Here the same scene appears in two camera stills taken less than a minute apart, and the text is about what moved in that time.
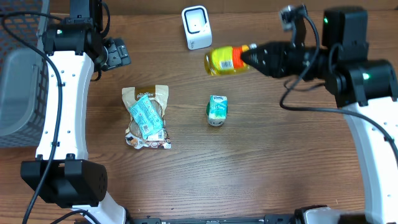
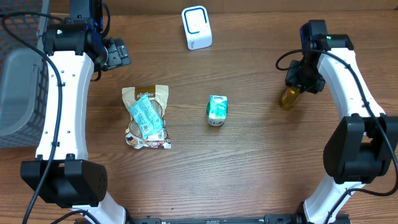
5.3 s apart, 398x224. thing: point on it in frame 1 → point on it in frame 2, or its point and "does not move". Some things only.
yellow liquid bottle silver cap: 227,60 → 290,97
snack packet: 158,94 does not move
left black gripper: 119,55 does not move
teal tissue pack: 216,110 does not move
